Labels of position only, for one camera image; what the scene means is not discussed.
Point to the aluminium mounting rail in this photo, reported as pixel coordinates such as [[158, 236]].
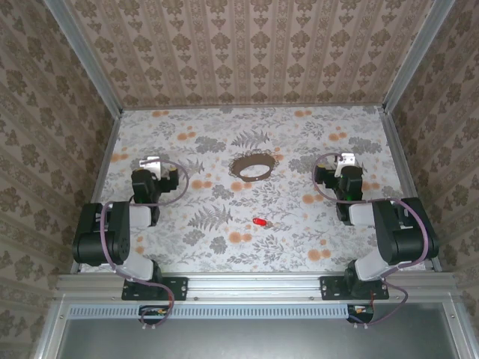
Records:
[[254, 286]]

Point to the grey metal panel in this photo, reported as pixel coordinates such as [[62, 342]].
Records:
[[254, 340]]

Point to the aluminium frame post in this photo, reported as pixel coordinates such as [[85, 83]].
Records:
[[415, 56], [84, 56]]

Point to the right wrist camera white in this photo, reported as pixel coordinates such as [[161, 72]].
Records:
[[346, 159]]

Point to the floral table cover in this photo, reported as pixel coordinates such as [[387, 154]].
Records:
[[262, 247]]

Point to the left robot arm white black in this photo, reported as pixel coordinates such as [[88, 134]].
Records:
[[116, 239]]

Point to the brown lace wristlet keyring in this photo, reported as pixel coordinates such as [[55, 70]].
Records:
[[242, 166]]

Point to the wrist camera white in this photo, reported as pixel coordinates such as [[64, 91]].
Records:
[[150, 164], [346, 159]]

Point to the aluminium side rail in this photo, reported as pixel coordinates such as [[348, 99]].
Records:
[[101, 179], [406, 164]]

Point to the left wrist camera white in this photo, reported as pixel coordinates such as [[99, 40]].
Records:
[[150, 164]]

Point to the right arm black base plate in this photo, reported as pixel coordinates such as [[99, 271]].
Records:
[[331, 288]]

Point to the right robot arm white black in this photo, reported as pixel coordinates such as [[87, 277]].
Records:
[[396, 235]]

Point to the red-capped key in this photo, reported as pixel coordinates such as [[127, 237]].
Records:
[[259, 222]]

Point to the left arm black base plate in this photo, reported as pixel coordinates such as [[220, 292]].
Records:
[[176, 288]]

